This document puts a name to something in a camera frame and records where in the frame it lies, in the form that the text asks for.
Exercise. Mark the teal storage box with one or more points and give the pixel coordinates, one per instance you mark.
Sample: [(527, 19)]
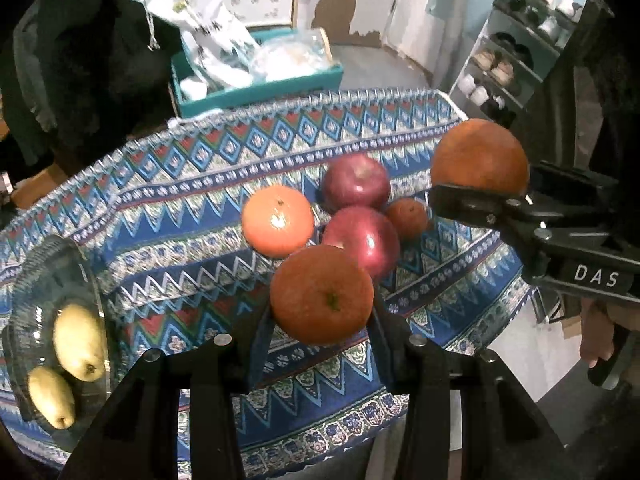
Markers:
[(194, 96)]

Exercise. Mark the person's right hand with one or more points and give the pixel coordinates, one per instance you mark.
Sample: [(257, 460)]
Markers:
[(598, 321)]

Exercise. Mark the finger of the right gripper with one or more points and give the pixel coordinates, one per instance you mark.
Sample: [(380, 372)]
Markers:
[(476, 207)]

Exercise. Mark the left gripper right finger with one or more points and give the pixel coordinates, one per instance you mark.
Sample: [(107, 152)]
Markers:
[(504, 433)]

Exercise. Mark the grey shoe rack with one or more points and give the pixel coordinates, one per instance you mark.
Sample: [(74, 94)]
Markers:
[(518, 44)]

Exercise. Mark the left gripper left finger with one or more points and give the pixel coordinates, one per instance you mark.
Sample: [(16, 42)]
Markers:
[(135, 435)]

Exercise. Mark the red apple front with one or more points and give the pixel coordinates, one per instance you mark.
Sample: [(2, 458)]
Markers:
[(367, 236)]

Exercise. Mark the white rice bag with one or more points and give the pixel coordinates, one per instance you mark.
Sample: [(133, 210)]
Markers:
[(218, 46)]

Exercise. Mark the blue patterned tablecloth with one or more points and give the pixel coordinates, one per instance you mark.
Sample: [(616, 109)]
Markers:
[(159, 219)]

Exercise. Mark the small tangerine front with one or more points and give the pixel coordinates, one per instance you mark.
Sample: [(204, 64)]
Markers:
[(320, 296)]

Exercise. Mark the dark glass bowl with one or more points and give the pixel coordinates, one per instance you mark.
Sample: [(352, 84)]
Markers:
[(53, 275)]

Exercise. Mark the clear plastic bag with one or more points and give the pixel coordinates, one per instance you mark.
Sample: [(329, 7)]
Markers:
[(298, 53)]

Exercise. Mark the red apple back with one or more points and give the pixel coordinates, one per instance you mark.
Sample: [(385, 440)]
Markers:
[(355, 180)]

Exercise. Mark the black hanging coat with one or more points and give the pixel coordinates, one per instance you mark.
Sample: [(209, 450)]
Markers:
[(105, 72)]

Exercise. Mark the yellow green apple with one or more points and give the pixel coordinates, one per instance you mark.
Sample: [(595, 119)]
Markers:
[(79, 343)]

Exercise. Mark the small tangerine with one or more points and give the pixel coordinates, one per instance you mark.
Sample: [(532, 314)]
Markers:
[(409, 218), (320, 296)]

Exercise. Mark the red apple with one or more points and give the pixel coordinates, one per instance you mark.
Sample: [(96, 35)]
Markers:
[(367, 236), (355, 180)]

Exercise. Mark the dark orange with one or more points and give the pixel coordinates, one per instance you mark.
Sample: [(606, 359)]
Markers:
[(481, 154)]

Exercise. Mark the large orange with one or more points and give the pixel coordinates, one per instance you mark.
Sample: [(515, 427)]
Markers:
[(277, 220)]

